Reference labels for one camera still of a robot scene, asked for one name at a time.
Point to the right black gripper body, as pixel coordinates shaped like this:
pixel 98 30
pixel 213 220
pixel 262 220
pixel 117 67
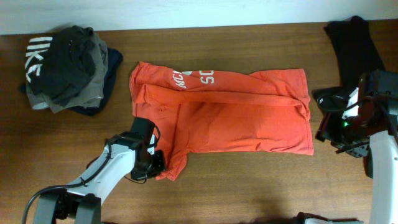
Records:
pixel 332 127

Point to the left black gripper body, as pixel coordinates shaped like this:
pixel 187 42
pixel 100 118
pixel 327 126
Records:
pixel 153 165

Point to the red polo shirt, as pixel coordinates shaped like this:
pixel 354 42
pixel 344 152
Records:
pixel 219 111

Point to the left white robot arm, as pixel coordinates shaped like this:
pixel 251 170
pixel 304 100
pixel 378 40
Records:
pixel 131 155

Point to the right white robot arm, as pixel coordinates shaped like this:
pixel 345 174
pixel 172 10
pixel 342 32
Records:
pixel 362 122

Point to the black garment at right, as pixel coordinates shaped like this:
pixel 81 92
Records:
pixel 356 54

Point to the grey folded shirt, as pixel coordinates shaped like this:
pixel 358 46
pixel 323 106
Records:
pixel 90 95

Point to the navy folded shirt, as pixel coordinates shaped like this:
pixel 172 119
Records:
pixel 115 58

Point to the black Nike shirt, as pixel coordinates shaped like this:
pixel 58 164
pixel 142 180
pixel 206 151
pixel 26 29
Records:
pixel 60 66

